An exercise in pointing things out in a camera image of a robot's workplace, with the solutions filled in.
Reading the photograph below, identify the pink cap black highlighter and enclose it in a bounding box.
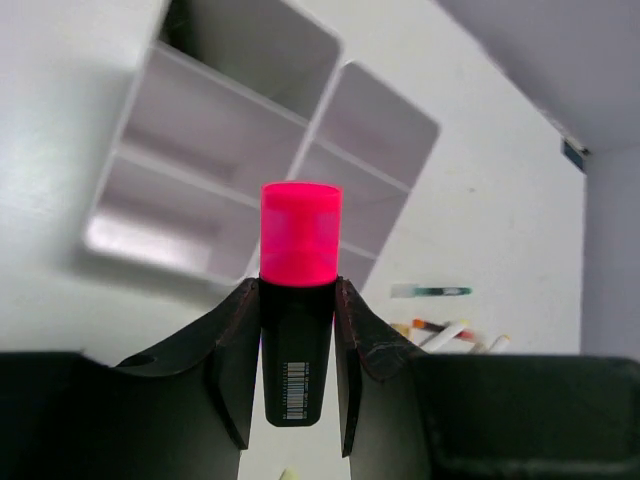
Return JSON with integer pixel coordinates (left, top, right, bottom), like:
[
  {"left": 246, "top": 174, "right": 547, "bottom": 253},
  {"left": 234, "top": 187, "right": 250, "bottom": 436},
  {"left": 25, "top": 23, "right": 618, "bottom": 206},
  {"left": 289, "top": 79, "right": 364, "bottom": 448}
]
[{"left": 259, "top": 181, "right": 342, "bottom": 427}]

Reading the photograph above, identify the pale yellow pen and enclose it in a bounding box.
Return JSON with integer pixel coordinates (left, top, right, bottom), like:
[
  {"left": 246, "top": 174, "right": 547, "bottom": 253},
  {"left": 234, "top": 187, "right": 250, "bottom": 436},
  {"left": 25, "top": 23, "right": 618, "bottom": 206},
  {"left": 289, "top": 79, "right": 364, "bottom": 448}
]
[{"left": 279, "top": 468, "right": 299, "bottom": 480}]

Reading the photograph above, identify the dark corner label right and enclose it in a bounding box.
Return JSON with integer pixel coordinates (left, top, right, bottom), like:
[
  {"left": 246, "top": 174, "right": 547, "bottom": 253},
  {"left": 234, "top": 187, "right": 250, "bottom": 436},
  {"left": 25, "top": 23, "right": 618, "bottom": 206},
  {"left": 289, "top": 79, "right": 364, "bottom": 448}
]
[{"left": 562, "top": 140, "right": 584, "bottom": 172}]

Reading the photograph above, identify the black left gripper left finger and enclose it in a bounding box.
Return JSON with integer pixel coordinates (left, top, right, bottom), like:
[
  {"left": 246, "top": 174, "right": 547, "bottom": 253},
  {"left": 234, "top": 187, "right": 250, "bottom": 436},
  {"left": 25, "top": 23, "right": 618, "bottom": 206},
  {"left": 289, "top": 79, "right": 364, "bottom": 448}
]
[{"left": 1, "top": 279, "right": 260, "bottom": 479}]

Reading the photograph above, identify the red pen orange cap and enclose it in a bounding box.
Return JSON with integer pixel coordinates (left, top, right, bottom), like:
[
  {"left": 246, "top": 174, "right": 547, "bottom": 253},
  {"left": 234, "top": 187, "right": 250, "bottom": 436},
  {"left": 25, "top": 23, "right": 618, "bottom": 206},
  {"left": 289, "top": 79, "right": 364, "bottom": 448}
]
[{"left": 412, "top": 319, "right": 476, "bottom": 342}]

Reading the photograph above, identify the right white divided organizer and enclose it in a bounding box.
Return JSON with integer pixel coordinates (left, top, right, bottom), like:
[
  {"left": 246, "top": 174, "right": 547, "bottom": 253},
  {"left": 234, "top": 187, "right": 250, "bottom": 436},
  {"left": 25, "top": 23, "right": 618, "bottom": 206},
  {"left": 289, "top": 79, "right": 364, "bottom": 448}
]
[{"left": 295, "top": 62, "right": 440, "bottom": 288}]

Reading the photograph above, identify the left white divided organizer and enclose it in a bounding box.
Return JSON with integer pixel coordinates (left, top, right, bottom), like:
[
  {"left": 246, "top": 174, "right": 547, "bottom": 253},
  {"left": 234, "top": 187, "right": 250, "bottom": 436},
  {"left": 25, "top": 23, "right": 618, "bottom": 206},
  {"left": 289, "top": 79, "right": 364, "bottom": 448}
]
[{"left": 82, "top": 1, "right": 342, "bottom": 288}]

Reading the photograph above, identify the tan eraser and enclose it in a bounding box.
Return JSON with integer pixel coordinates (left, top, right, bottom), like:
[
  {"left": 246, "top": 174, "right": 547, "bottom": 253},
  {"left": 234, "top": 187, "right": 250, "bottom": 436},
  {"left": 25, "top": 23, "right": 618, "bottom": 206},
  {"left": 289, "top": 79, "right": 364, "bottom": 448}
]
[{"left": 392, "top": 324, "right": 410, "bottom": 336}]

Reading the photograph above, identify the green gel pen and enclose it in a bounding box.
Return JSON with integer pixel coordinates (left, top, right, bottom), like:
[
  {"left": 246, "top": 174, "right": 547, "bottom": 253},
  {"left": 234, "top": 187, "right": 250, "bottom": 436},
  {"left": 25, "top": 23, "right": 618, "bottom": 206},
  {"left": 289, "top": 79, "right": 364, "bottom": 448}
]
[{"left": 390, "top": 284, "right": 473, "bottom": 299}]

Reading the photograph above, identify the white divided organizer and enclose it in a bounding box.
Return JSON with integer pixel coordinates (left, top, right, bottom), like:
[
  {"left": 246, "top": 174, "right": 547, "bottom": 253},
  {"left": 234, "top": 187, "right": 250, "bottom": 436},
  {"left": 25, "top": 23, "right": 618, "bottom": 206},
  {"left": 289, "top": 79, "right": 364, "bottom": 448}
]
[
  {"left": 295, "top": 62, "right": 440, "bottom": 288},
  {"left": 82, "top": 1, "right": 342, "bottom": 288}
]

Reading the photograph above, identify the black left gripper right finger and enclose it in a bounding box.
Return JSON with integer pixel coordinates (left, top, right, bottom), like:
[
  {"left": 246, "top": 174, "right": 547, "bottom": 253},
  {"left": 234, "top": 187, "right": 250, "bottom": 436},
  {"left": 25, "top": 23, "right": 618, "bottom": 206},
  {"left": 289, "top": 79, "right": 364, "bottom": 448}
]
[{"left": 335, "top": 279, "right": 639, "bottom": 479}]

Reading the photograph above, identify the white marker yellow cap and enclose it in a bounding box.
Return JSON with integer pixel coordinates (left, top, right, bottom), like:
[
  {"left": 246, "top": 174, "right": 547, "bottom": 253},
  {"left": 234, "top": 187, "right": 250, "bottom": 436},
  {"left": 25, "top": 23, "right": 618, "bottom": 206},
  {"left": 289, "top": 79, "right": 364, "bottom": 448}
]
[{"left": 418, "top": 322, "right": 466, "bottom": 352}]

